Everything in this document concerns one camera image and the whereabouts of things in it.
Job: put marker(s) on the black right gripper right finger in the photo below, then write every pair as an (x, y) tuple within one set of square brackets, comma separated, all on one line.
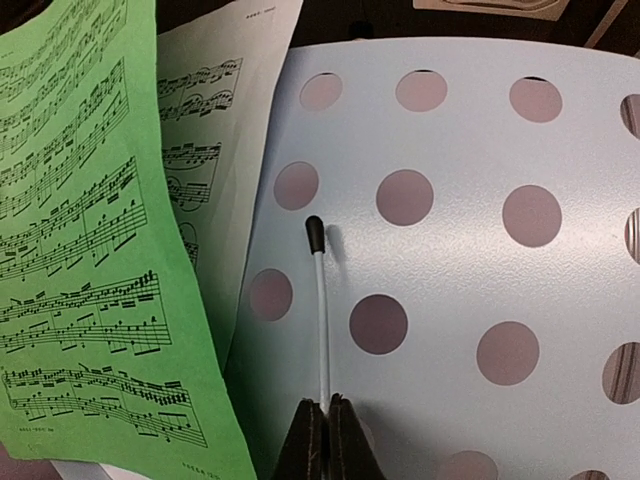
[(350, 454)]

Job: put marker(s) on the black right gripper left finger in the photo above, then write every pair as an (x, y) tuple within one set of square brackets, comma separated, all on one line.
[(302, 454)]

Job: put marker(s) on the green sheet music page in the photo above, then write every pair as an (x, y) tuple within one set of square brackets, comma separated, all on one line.
[(106, 353)]

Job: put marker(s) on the light blue music stand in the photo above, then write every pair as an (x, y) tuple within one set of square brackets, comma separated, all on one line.
[(481, 209)]

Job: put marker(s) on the white sheet music page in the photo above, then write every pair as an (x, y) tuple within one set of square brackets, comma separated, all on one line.
[(216, 78)]

